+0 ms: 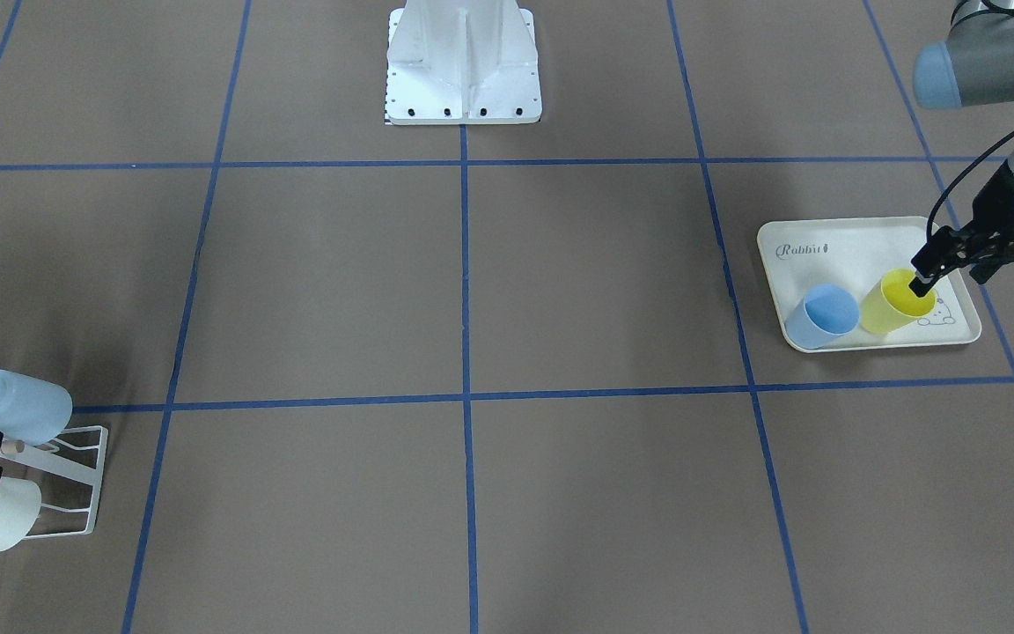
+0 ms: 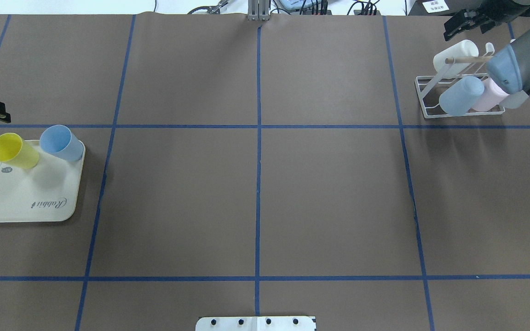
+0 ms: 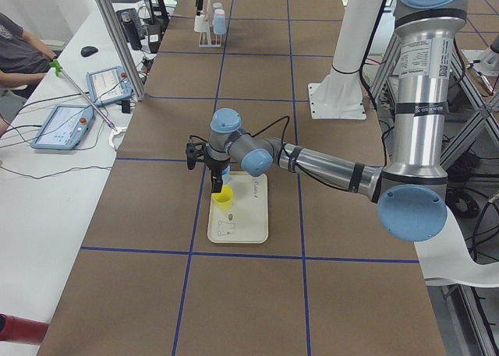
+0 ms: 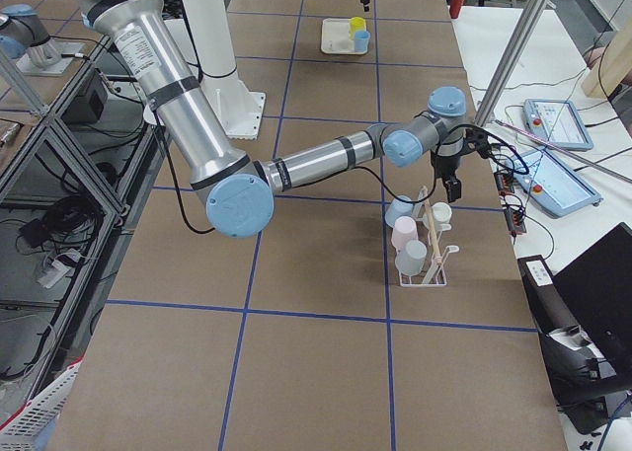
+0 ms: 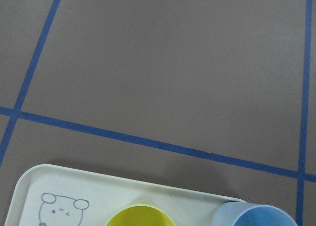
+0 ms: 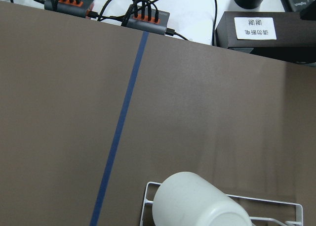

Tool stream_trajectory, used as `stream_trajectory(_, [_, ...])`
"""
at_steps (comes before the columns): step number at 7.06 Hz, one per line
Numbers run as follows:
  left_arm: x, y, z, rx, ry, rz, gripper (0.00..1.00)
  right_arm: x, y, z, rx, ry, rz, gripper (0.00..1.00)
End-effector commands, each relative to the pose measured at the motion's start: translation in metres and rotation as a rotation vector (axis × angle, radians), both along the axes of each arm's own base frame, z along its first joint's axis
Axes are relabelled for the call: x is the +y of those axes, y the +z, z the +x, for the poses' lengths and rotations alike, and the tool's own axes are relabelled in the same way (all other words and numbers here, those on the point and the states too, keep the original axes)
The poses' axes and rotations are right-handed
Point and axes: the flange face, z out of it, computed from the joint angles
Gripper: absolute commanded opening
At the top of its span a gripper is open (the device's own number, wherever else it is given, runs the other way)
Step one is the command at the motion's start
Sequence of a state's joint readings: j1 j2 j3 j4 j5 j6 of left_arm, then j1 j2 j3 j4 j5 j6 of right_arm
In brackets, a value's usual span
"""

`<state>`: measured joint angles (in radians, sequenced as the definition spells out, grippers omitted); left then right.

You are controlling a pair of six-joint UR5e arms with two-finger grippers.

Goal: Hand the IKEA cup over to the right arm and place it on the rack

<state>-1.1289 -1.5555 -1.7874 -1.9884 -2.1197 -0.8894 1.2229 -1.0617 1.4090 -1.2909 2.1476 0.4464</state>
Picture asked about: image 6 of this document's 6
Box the black label printer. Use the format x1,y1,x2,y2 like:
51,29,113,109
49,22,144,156
215,11,316,64

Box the grey usb hub right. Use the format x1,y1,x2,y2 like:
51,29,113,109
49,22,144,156
121,9,170,35

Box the white wire cup rack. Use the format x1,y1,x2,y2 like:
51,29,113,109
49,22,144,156
139,181,304,226

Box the grey usb hub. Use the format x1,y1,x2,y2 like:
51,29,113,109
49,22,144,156
56,0,94,18
121,9,170,35

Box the cream white plastic cup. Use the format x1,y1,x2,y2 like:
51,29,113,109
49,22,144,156
152,172,252,226

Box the grey usb hub left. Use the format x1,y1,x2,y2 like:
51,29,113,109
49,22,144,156
56,0,94,18

